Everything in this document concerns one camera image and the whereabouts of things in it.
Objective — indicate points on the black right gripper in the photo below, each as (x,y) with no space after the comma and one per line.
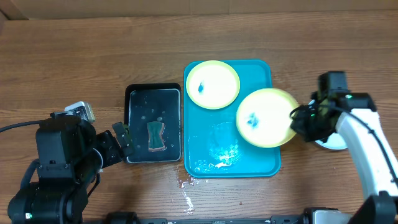
(299,126)

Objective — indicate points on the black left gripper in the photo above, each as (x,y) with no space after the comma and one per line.
(124,138)

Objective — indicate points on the light blue plate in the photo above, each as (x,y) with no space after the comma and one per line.
(334,142)

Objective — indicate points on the green and orange sponge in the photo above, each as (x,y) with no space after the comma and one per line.
(155,132)

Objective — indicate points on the yellow-green plate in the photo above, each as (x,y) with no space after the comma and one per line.
(212,84)
(263,117)

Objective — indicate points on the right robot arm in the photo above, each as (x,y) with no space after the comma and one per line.
(354,116)

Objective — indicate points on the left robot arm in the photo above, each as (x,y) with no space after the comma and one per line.
(56,187)

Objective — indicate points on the black water tray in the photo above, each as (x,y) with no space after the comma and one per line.
(145,103)

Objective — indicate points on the teal plastic tray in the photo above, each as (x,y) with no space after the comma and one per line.
(213,147)

